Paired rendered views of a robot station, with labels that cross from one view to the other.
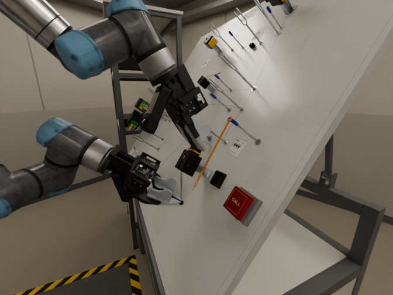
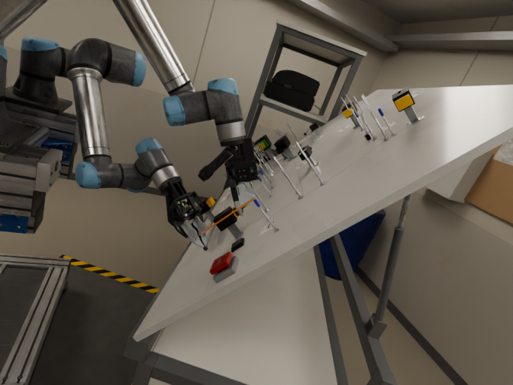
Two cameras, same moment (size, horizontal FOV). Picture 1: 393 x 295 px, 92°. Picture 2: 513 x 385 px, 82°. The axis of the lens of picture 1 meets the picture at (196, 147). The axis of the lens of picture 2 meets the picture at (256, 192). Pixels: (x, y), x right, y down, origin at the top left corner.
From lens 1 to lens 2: 0.45 m
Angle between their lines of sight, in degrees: 22
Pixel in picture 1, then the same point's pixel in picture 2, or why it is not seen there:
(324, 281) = not seen: outside the picture
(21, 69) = (188, 53)
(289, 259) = (279, 372)
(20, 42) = (199, 26)
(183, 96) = (237, 163)
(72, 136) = (154, 156)
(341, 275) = not seen: outside the picture
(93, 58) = (178, 117)
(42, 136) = (138, 148)
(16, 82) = not seen: hidden behind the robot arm
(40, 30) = (166, 82)
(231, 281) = (182, 308)
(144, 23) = (225, 101)
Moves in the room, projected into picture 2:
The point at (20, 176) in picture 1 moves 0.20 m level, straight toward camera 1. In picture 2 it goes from (114, 168) to (101, 198)
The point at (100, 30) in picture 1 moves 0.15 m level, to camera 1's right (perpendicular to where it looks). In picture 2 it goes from (191, 101) to (239, 122)
